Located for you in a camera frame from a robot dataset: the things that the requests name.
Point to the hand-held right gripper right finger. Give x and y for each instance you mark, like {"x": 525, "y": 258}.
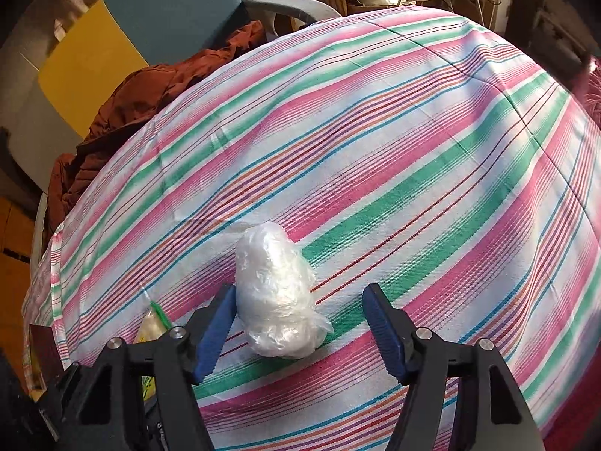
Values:
{"x": 382, "y": 333}

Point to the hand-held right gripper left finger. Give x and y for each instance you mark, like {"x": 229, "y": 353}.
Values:
{"x": 213, "y": 333}

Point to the maroon tin box gold interior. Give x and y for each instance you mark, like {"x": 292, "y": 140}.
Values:
{"x": 44, "y": 352}

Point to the green yellow packet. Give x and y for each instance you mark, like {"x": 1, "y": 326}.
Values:
{"x": 152, "y": 326}

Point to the clear plastic bag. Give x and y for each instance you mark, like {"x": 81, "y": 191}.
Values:
{"x": 277, "y": 291}

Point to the wooden wardrobe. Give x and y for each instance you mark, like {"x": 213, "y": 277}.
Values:
{"x": 14, "y": 268}

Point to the pink green striped blanket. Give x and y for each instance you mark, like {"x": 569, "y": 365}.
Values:
{"x": 375, "y": 150}

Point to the maroon quilted jacket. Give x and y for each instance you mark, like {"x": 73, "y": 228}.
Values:
{"x": 141, "y": 98}

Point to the grey yellow blue armchair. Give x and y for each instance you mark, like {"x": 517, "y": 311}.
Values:
{"x": 164, "y": 4}

